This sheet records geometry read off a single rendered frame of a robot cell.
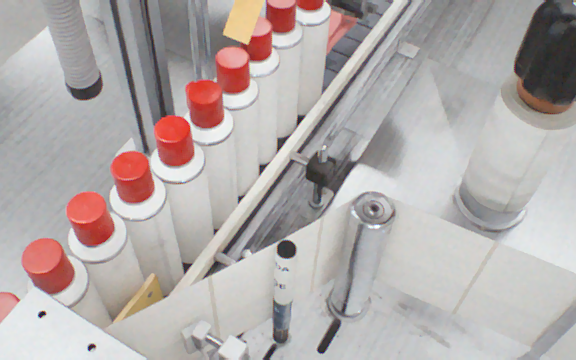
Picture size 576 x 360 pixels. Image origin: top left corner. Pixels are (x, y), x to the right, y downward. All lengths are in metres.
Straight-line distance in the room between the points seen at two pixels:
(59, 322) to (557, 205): 0.62
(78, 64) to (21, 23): 1.96
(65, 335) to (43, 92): 0.63
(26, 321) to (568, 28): 0.47
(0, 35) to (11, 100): 1.52
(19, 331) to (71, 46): 0.26
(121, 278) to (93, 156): 0.34
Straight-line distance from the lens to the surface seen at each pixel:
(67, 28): 0.54
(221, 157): 0.61
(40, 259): 0.50
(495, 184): 0.71
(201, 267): 0.66
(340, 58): 0.92
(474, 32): 1.10
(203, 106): 0.57
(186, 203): 0.60
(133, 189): 0.53
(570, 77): 0.59
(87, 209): 0.51
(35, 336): 0.40
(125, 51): 0.73
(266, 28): 0.64
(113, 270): 0.55
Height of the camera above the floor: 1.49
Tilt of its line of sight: 54 degrees down
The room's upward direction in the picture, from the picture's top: 3 degrees clockwise
